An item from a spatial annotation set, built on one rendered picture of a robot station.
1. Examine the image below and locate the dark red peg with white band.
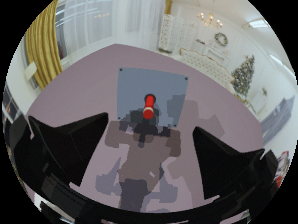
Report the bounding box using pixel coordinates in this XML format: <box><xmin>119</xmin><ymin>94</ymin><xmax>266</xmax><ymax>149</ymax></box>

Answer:
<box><xmin>144</xmin><ymin>95</ymin><xmax>154</xmax><ymax>119</ymax></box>

